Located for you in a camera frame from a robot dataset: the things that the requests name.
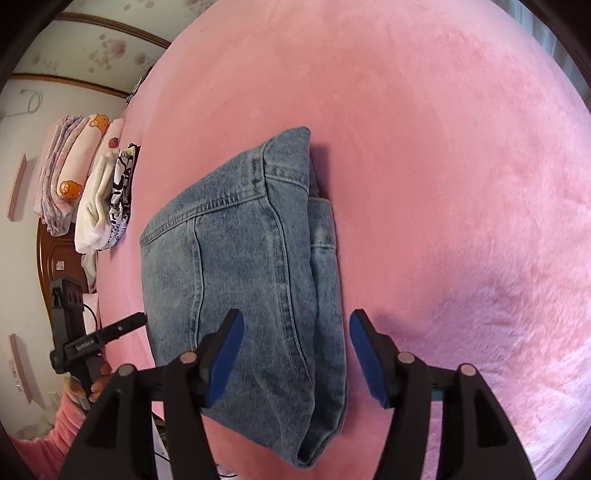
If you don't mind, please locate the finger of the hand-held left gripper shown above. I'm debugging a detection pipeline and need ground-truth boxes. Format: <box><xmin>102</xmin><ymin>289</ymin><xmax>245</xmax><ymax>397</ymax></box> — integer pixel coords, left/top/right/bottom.
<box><xmin>95</xmin><ymin>312</ymin><xmax>148</xmax><ymax>345</ymax></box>

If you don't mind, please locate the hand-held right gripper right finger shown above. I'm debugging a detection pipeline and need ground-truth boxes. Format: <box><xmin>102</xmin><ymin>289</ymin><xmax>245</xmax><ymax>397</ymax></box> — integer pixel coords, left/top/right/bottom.
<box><xmin>348</xmin><ymin>308</ymin><xmax>532</xmax><ymax>480</ymax></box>

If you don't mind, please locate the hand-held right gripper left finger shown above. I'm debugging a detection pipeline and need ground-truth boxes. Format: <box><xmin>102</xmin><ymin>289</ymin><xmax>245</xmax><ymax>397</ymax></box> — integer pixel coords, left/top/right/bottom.
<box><xmin>58</xmin><ymin>308</ymin><xmax>245</xmax><ymax>480</ymax></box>

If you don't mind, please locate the blue denim jacket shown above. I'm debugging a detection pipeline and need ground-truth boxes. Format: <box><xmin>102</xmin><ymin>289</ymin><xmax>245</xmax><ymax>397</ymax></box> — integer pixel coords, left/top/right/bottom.
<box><xmin>139</xmin><ymin>126</ymin><xmax>348</xmax><ymax>470</ymax></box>

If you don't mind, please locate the person's left forearm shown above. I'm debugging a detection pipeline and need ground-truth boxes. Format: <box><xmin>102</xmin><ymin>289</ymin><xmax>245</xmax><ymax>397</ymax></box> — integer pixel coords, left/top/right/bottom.
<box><xmin>9</xmin><ymin>392</ymin><xmax>88</xmax><ymax>480</ymax></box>

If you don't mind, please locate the person's left hand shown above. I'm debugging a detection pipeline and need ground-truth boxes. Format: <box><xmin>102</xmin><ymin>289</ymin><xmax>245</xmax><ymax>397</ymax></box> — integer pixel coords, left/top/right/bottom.
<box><xmin>65</xmin><ymin>361</ymin><xmax>114</xmax><ymax>407</ymax></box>

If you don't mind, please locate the grey folded cloth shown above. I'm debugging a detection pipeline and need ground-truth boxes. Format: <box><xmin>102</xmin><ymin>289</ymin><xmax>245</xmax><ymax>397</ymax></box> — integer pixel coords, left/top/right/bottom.
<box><xmin>81</xmin><ymin>251</ymin><xmax>99</xmax><ymax>294</ymax></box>

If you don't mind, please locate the wooden headboard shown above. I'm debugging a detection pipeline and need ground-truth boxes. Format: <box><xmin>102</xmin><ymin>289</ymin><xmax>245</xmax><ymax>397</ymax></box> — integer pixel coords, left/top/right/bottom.
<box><xmin>37</xmin><ymin>222</ymin><xmax>93</xmax><ymax>315</ymax></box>

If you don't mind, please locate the white folded sweater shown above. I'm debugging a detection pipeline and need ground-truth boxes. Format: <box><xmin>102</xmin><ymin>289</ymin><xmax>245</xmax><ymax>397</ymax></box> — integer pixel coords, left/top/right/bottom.
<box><xmin>74</xmin><ymin>150</ymin><xmax>122</xmax><ymax>254</ymax></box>

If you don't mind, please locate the black and white printed garment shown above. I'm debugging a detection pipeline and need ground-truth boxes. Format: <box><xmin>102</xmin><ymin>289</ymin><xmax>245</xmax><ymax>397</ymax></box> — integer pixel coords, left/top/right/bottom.
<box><xmin>97</xmin><ymin>143</ymin><xmax>141</xmax><ymax>252</ymax></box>

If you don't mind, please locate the folded pink cartoon quilt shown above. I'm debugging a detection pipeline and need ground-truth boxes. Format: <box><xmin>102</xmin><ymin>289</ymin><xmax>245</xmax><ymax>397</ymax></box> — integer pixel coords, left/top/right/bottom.
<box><xmin>34</xmin><ymin>113</ymin><xmax>126</xmax><ymax>237</ymax></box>

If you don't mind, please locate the pink bed blanket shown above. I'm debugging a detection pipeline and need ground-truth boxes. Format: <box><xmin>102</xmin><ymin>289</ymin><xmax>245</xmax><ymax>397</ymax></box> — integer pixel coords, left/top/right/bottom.
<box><xmin>88</xmin><ymin>0</ymin><xmax>591</xmax><ymax>480</ymax></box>

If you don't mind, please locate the pink wall shelf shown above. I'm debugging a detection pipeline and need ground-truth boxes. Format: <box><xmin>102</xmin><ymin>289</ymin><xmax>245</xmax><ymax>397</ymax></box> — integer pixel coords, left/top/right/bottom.
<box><xmin>7</xmin><ymin>154</ymin><xmax>28</xmax><ymax>223</ymax></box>
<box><xmin>9</xmin><ymin>333</ymin><xmax>35</xmax><ymax>402</ymax></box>

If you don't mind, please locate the white wall cable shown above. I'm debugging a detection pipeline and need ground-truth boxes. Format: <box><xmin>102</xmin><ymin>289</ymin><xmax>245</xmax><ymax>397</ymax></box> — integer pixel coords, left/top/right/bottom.
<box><xmin>0</xmin><ymin>90</ymin><xmax>43</xmax><ymax>121</ymax></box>

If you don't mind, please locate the floral panel with wooden frame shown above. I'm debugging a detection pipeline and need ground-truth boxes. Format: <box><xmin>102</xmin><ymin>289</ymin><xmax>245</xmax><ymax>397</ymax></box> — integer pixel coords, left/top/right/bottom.
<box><xmin>11</xmin><ymin>0</ymin><xmax>185</xmax><ymax>100</ymax></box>

